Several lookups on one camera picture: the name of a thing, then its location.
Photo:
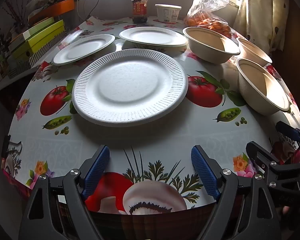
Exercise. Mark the red label sauce jar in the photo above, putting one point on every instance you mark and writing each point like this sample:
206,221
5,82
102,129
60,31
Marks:
139,11

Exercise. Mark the yellow green flat box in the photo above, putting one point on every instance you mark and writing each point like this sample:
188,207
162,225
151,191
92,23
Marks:
38,37

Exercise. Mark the white green long box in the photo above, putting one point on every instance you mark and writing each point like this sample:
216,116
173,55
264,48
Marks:
21,38

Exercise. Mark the person's right hand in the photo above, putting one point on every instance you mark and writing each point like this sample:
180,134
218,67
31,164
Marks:
285,209

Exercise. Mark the large beige paper bowl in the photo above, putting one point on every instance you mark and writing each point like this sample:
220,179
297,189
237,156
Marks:
209,45

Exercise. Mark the cream patterned curtain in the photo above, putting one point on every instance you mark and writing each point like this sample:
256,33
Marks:
263,23

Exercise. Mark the plastic bag of oranges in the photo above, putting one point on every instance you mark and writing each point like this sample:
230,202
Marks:
201,14

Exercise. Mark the striped black white box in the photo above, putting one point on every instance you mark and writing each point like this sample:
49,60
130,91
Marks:
28,59

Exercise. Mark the orange plastic tray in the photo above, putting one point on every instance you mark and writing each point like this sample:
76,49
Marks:
52,11

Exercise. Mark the large white paper plate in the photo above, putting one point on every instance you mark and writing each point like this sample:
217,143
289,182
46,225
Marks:
129,87

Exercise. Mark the white plastic tub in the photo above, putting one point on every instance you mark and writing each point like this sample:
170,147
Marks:
167,13

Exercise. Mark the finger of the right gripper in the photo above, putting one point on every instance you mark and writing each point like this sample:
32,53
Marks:
263,160
288,131

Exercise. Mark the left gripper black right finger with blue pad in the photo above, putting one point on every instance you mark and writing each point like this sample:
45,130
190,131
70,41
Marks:
244,208

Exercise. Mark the floral vegetable print tablecloth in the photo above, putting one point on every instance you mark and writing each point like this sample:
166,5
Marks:
150,168

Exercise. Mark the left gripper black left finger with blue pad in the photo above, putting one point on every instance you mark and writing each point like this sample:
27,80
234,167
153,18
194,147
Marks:
42,218

